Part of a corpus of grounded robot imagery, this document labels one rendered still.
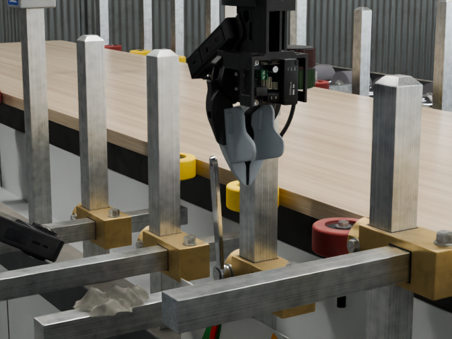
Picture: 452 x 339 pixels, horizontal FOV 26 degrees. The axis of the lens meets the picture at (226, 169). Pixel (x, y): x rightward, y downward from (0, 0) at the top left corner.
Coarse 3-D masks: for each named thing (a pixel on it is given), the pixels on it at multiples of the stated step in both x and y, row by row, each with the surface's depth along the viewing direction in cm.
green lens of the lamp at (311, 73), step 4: (300, 72) 119; (308, 72) 120; (312, 72) 120; (300, 76) 119; (308, 76) 120; (312, 76) 120; (300, 80) 119; (308, 80) 120; (312, 80) 120; (300, 84) 119; (308, 84) 120; (312, 84) 120; (300, 88) 119
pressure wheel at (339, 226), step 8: (320, 224) 126; (328, 224) 127; (336, 224) 126; (344, 224) 125; (352, 224) 127; (312, 232) 126; (320, 232) 123; (328, 232) 123; (336, 232) 122; (344, 232) 122; (312, 240) 126; (320, 240) 123; (328, 240) 123; (336, 240) 122; (344, 240) 122; (312, 248) 126; (320, 248) 124; (328, 248) 123; (336, 248) 122; (344, 248) 122; (328, 256) 123; (344, 296) 127; (344, 304) 127
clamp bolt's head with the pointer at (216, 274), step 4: (228, 264) 126; (216, 268) 125; (228, 268) 125; (232, 268) 125; (216, 272) 125; (220, 272) 124; (232, 272) 125; (216, 276) 125; (220, 276) 124; (232, 276) 125; (212, 328) 131; (216, 328) 130; (212, 332) 131; (216, 332) 130; (212, 336) 131
